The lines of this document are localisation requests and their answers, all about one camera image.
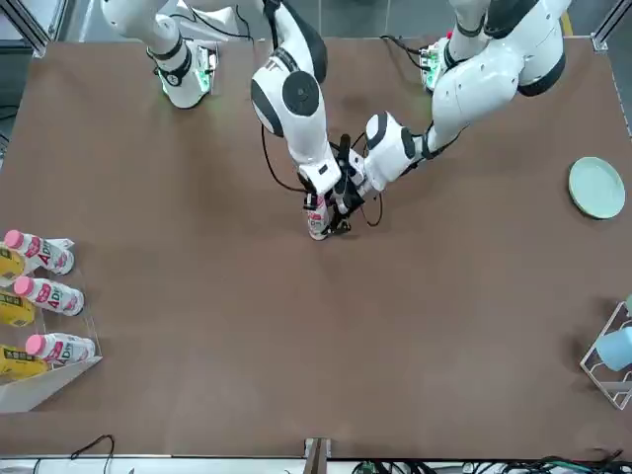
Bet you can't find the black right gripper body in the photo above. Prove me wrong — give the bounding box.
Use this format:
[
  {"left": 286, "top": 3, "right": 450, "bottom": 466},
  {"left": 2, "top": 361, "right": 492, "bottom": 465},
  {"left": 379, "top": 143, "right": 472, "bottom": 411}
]
[{"left": 300, "top": 181, "right": 320, "bottom": 212}]

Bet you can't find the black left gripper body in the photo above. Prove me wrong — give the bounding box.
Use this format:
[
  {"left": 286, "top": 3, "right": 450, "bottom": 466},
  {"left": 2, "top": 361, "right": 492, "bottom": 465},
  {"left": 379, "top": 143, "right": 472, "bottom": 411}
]
[{"left": 335, "top": 133, "right": 370, "bottom": 208}]

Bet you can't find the white pink-capped drink bottle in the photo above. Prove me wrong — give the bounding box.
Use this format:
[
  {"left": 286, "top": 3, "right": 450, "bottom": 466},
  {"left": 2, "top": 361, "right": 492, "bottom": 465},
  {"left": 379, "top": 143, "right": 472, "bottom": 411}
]
[
  {"left": 13, "top": 276, "right": 85, "bottom": 317},
  {"left": 24, "top": 333, "right": 97, "bottom": 367},
  {"left": 3, "top": 229, "right": 76, "bottom": 276}
]

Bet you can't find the yellow tea bottle orange cap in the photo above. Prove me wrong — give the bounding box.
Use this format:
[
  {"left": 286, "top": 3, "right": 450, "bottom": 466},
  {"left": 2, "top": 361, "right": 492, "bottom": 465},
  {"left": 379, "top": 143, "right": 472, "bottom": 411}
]
[
  {"left": 0, "top": 246, "right": 27, "bottom": 280},
  {"left": 0, "top": 344, "right": 50, "bottom": 381},
  {"left": 0, "top": 289, "right": 37, "bottom": 328}
]

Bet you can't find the pale green plate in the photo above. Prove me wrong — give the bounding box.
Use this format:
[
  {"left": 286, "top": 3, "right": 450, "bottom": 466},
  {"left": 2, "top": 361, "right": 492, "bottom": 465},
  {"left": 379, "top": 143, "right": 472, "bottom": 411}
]
[{"left": 567, "top": 156, "right": 627, "bottom": 220}]

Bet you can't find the pale blue cup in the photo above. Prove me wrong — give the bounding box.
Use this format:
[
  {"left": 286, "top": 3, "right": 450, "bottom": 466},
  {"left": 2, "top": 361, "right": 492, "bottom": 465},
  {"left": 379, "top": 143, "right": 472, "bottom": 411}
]
[{"left": 595, "top": 326, "right": 632, "bottom": 372}]

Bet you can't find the clear acrylic stepped shelf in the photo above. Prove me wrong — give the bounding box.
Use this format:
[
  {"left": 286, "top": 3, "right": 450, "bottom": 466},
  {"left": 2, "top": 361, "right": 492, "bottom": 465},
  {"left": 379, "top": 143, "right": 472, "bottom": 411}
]
[{"left": 0, "top": 236, "right": 104, "bottom": 414}]

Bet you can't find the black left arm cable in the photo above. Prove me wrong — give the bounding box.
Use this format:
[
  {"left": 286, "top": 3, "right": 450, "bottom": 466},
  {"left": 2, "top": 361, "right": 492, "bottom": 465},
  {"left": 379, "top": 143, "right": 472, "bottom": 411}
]
[{"left": 357, "top": 192, "right": 385, "bottom": 228}]

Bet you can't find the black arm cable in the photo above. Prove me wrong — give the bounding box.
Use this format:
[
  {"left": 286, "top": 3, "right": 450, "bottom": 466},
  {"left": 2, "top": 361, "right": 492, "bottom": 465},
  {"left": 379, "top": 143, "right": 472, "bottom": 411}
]
[
  {"left": 357, "top": 192, "right": 385, "bottom": 228},
  {"left": 260, "top": 122, "right": 307, "bottom": 194}
]

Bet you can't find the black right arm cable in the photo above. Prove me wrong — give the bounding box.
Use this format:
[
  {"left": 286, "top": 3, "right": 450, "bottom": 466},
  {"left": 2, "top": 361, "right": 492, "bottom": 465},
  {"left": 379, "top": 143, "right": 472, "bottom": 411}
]
[{"left": 260, "top": 122, "right": 307, "bottom": 194}]

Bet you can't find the aluminium frame post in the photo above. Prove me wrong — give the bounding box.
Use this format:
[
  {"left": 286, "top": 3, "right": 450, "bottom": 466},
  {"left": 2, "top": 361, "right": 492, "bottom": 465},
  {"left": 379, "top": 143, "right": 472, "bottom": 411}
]
[
  {"left": 590, "top": 0, "right": 632, "bottom": 53},
  {"left": 0, "top": 0, "right": 70, "bottom": 58},
  {"left": 303, "top": 436, "right": 333, "bottom": 474}
]

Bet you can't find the black cable bundle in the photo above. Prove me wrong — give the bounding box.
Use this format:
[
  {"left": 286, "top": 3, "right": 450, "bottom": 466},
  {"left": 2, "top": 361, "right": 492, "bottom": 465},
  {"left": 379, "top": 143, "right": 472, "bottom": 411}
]
[{"left": 353, "top": 448, "right": 632, "bottom": 474}]

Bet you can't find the white wire cup rack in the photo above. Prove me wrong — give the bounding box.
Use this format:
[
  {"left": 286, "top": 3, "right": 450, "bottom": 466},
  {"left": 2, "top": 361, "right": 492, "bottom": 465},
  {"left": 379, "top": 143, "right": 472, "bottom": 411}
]
[{"left": 580, "top": 300, "right": 632, "bottom": 411}]

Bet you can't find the thin black cable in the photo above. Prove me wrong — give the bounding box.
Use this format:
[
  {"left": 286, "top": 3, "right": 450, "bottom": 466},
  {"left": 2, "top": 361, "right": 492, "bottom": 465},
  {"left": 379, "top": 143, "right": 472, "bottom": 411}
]
[{"left": 70, "top": 434, "right": 116, "bottom": 474}]

